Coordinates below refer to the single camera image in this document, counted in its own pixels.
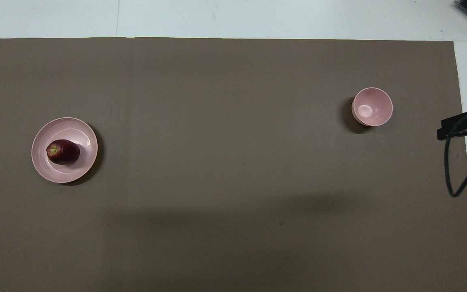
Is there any dark red apple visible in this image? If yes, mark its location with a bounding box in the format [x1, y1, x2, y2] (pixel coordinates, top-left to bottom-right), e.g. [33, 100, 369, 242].
[46, 139, 81, 165]

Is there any pink plate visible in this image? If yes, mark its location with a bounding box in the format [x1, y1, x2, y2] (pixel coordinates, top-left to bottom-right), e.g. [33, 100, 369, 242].
[31, 117, 99, 184]

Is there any brown table mat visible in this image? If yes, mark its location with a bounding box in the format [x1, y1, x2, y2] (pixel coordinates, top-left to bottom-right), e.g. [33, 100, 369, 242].
[0, 37, 467, 292]

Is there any pink bowl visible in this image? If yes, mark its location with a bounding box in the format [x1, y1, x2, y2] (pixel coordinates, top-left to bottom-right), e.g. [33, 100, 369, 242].
[351, 87, 393, 127]

